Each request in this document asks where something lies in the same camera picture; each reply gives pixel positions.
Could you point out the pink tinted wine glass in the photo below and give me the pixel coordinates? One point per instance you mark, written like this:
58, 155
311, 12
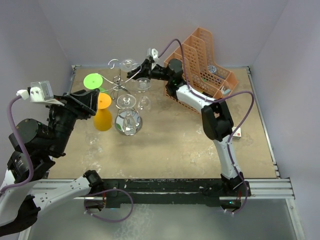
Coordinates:
128, 65

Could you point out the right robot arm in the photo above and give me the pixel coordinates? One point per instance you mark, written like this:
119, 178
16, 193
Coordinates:
217, 122

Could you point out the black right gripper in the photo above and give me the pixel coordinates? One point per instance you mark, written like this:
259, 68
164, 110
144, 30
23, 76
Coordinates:
145, 70

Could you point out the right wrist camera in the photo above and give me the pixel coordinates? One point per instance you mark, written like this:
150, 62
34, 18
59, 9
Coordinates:
152, 54

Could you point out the orange plastic goblet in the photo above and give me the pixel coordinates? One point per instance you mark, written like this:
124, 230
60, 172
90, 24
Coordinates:
102, 120

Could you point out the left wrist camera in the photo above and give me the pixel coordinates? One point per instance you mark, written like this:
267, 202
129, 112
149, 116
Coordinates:
40, 92

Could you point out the clear wine glass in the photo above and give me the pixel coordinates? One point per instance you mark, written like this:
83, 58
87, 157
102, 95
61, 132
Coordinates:
143, 84
93, 143
128, 121

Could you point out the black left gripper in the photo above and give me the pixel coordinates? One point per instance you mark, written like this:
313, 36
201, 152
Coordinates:
83, 103

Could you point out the white card box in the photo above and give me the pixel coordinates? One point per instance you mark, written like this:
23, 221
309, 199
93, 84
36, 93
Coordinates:
237, 134

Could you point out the silver wire wine glass rack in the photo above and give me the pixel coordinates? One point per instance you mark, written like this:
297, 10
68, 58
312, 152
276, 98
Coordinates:
118, 84

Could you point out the green plastic goblet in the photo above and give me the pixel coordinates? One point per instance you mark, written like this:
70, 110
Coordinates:
94, 81

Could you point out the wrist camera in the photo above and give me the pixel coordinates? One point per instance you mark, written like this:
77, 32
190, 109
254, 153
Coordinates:
152, 54
40, 92

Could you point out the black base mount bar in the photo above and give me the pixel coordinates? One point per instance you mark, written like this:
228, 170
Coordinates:
202, 191

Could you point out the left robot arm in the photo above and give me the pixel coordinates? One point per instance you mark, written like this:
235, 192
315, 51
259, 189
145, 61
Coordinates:
36, 147

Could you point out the orange plastic file organizer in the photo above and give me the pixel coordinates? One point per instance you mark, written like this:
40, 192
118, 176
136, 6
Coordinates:
204, 75

